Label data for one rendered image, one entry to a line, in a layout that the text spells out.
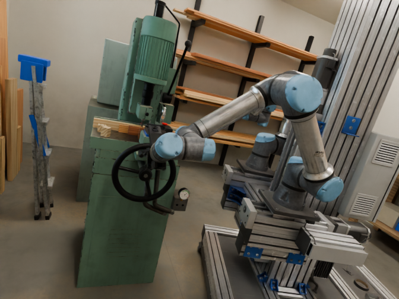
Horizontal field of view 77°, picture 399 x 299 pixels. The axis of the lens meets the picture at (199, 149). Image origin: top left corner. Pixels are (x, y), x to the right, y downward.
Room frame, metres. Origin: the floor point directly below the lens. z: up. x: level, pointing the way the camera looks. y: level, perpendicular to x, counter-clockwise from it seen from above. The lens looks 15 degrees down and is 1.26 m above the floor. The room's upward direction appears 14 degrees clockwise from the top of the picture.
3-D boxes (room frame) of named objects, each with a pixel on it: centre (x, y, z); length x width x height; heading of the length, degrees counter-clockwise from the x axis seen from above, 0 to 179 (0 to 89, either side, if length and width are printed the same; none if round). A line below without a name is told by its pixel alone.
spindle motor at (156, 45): (1.38, 0.35, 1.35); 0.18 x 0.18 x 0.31
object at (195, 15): (3.93, -0.54, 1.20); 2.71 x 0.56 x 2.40; 114
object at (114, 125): (1.42, 0.31, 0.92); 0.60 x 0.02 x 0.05; 113
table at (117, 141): (1.30, 0.26, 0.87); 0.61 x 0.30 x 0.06; 113
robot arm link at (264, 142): (1.63, -0.40, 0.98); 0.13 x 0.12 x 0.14; 113
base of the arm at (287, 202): (1.13, -0.47, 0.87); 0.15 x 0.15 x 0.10
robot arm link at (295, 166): (1.13, -0.48, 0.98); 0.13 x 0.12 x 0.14; 22
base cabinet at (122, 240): (1.49, 0.40, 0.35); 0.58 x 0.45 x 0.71; 23
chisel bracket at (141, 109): (1.40, 0.35, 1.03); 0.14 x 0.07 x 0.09; 23
